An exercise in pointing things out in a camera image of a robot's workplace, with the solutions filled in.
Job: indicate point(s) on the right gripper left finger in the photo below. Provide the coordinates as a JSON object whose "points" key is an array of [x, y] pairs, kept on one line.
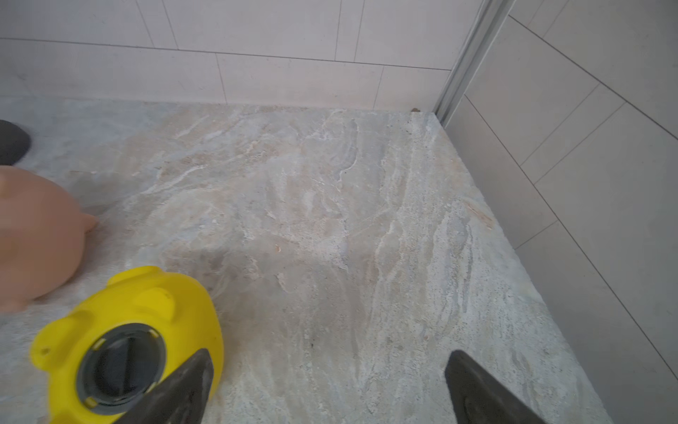
{"points": [[180, 398]]}

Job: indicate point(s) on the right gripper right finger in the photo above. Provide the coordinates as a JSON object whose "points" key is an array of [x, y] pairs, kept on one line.
{"points": [[477, 397]]}

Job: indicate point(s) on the yellow piggy bank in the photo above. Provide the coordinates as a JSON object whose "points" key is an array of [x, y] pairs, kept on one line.
{"points": [[177, 306]]}

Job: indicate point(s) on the pink piggy bank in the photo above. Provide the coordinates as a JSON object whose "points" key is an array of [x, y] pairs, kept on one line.
{"points": [[43, 237]]}

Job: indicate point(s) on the black plug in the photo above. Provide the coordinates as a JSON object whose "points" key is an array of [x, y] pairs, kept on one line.
{"points": [[119, 368]]}

